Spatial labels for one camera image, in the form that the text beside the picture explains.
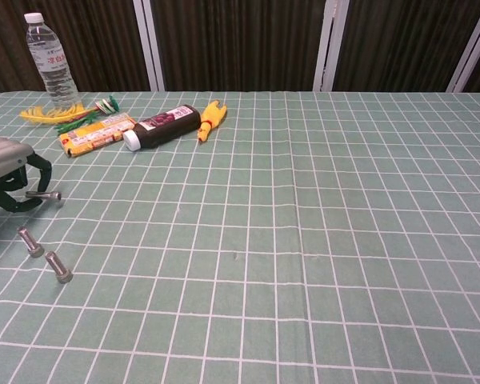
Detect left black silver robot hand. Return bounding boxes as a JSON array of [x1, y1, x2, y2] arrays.
[[0, 134, 53, 215]]

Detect dark brown bottle white cap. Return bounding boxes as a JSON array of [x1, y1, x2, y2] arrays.
[[122, 104, 202, 152]]

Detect green checked tablecloth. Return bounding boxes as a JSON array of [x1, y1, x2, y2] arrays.
[[0, 90, 480, 384]]

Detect clear plastic water bottle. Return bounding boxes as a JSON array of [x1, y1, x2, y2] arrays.
[[23, 11, 80, 113]]

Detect yellow snack pack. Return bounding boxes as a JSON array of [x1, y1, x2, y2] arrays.
[[58, 112, 138, 159]]

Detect yellow green feather shuttlecock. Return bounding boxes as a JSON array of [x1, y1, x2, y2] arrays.
[[18, 94, 120, 135]]

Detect metal bolt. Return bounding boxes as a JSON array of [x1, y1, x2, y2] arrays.
[[44, 251, 73, 285], [25, 190, 63, 204], [17, 226, 45, 259]]

